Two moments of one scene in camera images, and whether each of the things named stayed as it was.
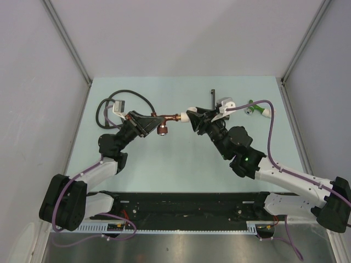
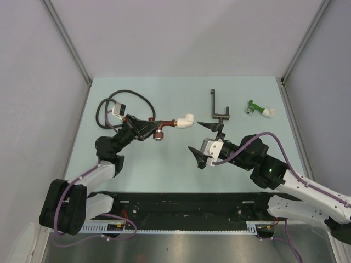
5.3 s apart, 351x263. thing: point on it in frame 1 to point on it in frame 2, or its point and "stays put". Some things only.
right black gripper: (201, 121) to (199, 158)
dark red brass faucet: (162, 129) to (158, 135)
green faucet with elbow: (249, 110) stays put
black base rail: (185, 208) stays put
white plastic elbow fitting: (184, 117) to (182, 123)
